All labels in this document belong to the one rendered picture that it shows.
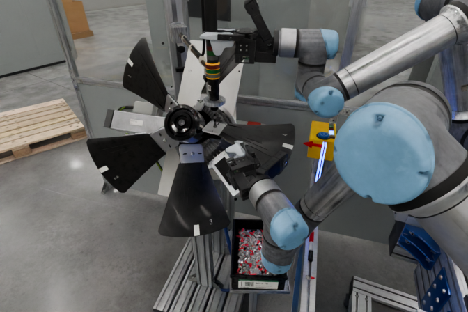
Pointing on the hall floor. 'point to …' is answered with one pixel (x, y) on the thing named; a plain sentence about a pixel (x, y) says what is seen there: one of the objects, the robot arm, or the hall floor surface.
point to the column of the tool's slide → (173, 19)
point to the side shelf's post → (230, 208)
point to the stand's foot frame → (174, 288)
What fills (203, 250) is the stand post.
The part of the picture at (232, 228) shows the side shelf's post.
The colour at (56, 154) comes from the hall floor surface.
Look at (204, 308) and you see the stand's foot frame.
